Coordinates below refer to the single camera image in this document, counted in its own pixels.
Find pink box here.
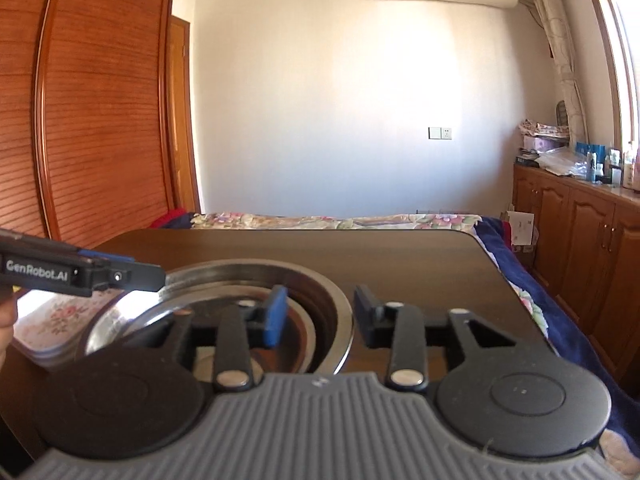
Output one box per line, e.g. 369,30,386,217
522,136,569,154

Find patterned beige curtain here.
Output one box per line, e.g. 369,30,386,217
520,0,592,142

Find white paper bag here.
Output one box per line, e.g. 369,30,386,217
501,210,535,249

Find louvered wooden wardrobe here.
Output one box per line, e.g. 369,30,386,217
0,0,202,247

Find large steel bowl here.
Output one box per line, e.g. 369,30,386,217
77,259,355,376

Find wood-framed window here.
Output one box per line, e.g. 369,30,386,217
580,0,640,162

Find red cloth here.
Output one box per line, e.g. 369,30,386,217
151,208,189,230

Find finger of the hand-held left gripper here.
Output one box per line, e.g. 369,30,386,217
81,259,166,297
0,228,136,264

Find white lotion bottle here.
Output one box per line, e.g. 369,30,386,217
621,142,636,189

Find patterned folded cloth pile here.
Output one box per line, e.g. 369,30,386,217
520,119,571,139

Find floral bed blanket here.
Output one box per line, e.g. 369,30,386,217
190,211,640,480

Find clear plastic bags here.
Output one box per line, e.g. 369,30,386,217
535,147,589,177

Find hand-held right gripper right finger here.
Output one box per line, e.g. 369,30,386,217
353,284,521,395

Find person's left hand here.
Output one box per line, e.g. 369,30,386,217
0,290,20,367

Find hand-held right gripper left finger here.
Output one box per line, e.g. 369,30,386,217
120,284,289,394

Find wooden sideboard cabinet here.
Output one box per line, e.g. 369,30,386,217
512,162,640,387

